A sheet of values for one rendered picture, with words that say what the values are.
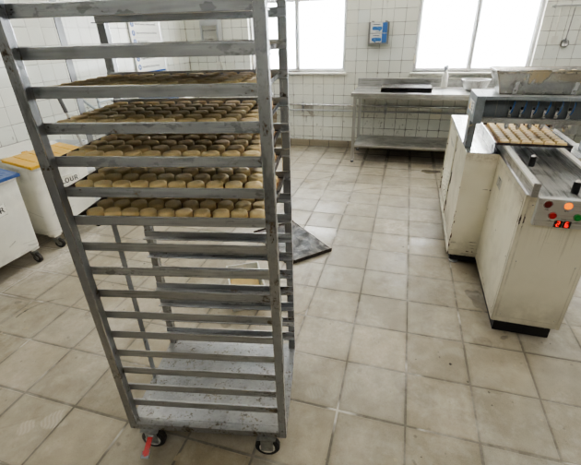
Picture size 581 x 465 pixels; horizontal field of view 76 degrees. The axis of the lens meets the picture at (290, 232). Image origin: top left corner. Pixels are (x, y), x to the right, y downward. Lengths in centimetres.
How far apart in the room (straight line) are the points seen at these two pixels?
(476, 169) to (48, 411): 272
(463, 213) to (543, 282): 77
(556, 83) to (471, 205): 83
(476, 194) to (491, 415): 139
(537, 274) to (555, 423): 69
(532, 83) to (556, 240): 98
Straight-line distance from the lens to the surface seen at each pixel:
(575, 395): 233
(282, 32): 138
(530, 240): 218
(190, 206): 122
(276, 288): 115
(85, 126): 115
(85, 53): 111
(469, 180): 274
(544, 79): 272
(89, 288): 137
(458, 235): 290
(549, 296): 238
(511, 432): 204
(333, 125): 585
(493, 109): 273
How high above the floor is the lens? 152
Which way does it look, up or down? 28 degrees down
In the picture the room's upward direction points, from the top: 2 degrees counter-clockwise
